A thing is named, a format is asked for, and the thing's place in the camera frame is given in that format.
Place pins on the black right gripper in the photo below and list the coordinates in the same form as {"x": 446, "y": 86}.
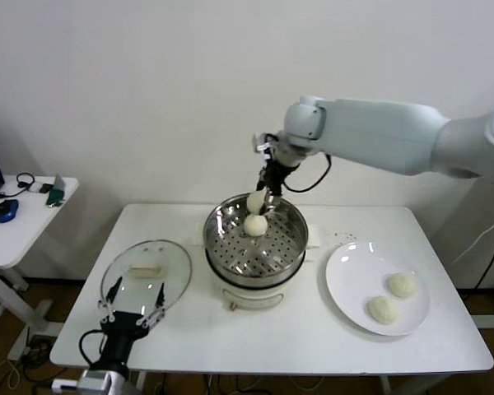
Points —
{"x": 280, "y": 173}

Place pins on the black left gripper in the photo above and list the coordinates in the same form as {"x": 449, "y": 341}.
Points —
{"x": 117, "y": 333}

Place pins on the white steamed baozi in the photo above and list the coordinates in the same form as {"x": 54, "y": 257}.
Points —
{"x": 402, "y": 285}
{"x": 255, "y": 201}
{"x": 383, "y": 309}
{"x": 255, "y": 225}

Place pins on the glass pot lid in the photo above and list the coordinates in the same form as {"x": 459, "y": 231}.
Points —
{"x": 169, "y": 263}

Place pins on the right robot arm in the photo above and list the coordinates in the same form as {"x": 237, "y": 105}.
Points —
{"x": 374, "y": 131}

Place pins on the stainless steel steamer basket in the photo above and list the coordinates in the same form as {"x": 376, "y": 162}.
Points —
{"x": 288, "y": 247}

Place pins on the white round plate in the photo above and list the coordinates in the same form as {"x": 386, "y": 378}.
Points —
{"x": 354, "y": 280}

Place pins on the green and grey gadget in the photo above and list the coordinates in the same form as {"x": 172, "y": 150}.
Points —
{"x": 57, "y": 196}

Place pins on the white side table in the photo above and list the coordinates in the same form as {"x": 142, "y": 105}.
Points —
{"x": 24, "y": 230}

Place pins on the white floor power strip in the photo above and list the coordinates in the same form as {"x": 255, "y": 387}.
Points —
{"x": 18, "y": 354}

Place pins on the small black device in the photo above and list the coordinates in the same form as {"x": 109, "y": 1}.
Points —
{"x": 46, "y": 189}

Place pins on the white work table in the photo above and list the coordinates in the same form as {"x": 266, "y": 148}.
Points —
{"x": 271, "y": 341}

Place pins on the blue computer mouse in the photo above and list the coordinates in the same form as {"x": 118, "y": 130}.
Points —
{"x": 7, "y": 210}

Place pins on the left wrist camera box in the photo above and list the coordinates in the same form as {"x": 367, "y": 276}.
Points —
{"x": 94, "y": 380}

